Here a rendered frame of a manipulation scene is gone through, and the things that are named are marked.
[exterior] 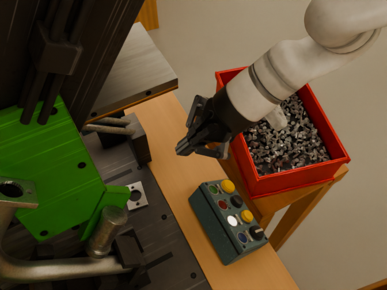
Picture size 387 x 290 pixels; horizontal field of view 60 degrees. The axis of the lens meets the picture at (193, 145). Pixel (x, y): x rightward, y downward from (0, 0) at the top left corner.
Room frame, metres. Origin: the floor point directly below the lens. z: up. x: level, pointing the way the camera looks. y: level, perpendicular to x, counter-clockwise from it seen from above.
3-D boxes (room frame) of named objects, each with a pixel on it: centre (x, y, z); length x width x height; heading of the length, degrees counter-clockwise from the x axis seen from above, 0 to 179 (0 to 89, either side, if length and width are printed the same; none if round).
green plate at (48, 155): (0.21, 0.20, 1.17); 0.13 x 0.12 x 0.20; 28
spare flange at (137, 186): (0.27, 0.12, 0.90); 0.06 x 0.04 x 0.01; 20
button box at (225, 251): (0.22, -0.07, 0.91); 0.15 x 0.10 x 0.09; 28
